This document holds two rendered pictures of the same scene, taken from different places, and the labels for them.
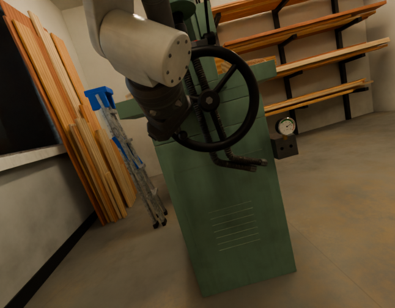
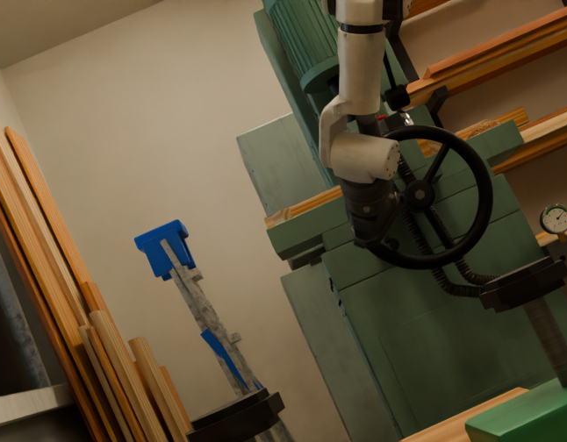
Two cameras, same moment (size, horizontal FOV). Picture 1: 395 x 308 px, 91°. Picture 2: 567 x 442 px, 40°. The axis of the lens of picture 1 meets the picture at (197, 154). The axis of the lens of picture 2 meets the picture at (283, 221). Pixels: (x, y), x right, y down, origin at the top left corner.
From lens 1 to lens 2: 1.01 m
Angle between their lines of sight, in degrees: 19
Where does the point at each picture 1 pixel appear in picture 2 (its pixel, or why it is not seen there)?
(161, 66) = (383, 166)
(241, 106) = (475, 199)
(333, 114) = not seen: outside the picture
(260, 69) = (493, 139)
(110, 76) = (127, 203)
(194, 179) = (416, 340)
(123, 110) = (281, 238)
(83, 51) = (54, 153)
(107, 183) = not seen: outside the picture
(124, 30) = (351, 146)
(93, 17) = (327, 141)
